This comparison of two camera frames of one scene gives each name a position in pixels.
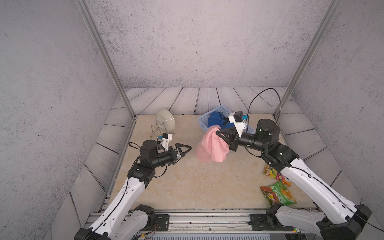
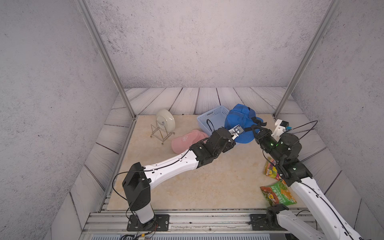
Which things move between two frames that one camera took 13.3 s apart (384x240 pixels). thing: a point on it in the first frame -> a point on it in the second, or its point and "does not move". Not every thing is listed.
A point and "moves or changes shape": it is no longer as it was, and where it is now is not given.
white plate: x=166 y=121 does not move
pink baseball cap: x=211 y=147 moves or changes shape
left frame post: x=84 y=9 does not move
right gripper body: x=235 y=142 -> x=265 y=141
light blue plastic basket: x=203 y=120 does not move
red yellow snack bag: x=275 y=174 does not move
